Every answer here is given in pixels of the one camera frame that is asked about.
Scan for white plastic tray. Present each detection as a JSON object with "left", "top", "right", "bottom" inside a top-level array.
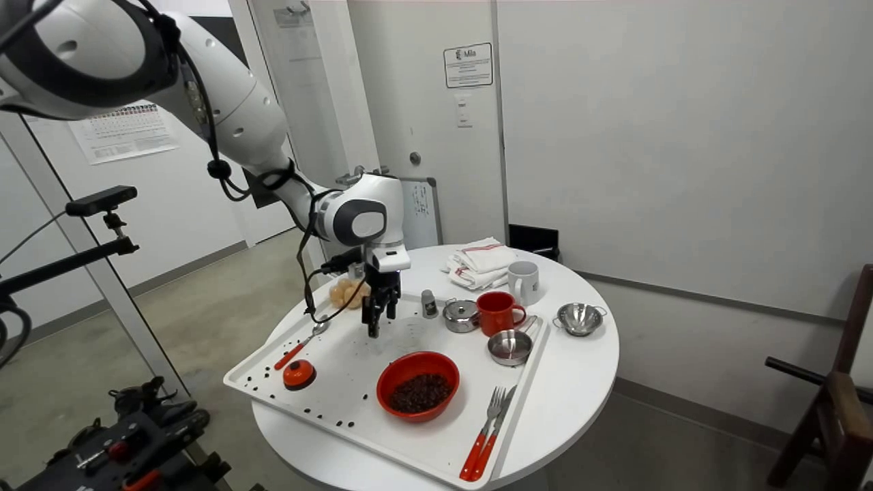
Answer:
[{"left": 221, "top": 286, "right": 555, "bottom": 491}]

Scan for small steel bowl with lid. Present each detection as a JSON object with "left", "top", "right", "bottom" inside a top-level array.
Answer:
[{"left": 439, "top": 297, "right": 482, "bottom": 334}]

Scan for white paper sheet on wall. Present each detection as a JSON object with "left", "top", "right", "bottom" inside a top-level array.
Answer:
[{"left": 64, "top": 101, "right": 180, "bottom": 169}]

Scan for dark beans pile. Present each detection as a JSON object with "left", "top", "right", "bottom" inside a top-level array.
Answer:
[{"left": 389, "top": 371, "right": 452, "bottom": 413}]

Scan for small leaning whiteboard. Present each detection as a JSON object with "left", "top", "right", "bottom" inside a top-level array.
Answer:
[{"left": 397, "top": 173, "right": 445, "bottom": 250}]

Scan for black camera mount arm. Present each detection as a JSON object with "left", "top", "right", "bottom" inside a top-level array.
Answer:
[{"left": 0, "top": 210, "right": 141, "bottom": 301}]

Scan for red mug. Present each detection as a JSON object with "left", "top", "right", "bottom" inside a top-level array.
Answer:
[{"left": 475, "top": 289, "right": 528, "bottom": 337}]

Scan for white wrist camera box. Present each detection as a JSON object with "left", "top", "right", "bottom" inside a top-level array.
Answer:
[{"left": 373, "top": 248, "right": 414, "bottom": 274}]

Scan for white cloth with red stripes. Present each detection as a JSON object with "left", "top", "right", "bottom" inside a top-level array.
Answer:
[{"left": 441, "top": 235, "right": 519, "bottom": 293}]

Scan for small open steel bowl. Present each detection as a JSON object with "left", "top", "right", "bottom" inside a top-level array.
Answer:
[
  {"left": 486, "top": 327, "right": 536, "bottom": 367},
  {"left": 553, "top": 300, "right": 604, "bottom": 340}
]

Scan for dark wooden chair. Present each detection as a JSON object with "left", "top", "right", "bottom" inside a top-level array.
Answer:
[{"left": 763, "top": 261, "right": 873, "bottom": 491}]

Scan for black and red tool case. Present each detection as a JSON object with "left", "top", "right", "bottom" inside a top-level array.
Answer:
[{"left": 11, "top": 374, "right": 235, "bottom": 491}]

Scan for spoon with red handle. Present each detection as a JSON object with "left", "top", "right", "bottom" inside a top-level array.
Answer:
[{"left": 269, "top": 311, "right": 334, "bottom": 374}]

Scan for white wall sign plaque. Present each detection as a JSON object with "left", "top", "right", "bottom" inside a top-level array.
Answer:
[{"left": 439, "top": 37, "right": 495, "bottom": 91}]

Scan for black stereo camera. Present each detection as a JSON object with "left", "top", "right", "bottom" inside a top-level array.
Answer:
[{"left": 62, "top": 181, "right": 141, "bottom": 217}]

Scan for red bowl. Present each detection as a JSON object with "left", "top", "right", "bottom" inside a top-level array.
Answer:
[{"left": 373, "top": 348, "right": 464, "bottom": 424}]

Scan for grey metal stand pole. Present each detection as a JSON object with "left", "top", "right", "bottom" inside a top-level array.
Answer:
[{"left": 0, "top": 105, "right": 193, "bottom": 402}]

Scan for orange lid with black knob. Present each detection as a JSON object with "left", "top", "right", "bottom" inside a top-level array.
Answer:
[{"left": 280, "top": 356, "right": 318, "bottom": 391}]

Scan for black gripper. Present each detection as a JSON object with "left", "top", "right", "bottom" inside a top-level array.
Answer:
[{"left": 360, "top": 263, "right": 405, "bottom": 340}]

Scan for fork with red handle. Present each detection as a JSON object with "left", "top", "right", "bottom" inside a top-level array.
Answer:
[
  {"left": 471, "top": 382, "right": 520, "bottom": 481},
  {"left": 457, "top": 383, "right": 508, "bottom": 486}
]

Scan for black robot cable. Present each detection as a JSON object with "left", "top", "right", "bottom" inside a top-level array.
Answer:
[{"left": 198, "top": 16, "right": 371, "bottom": 329}]

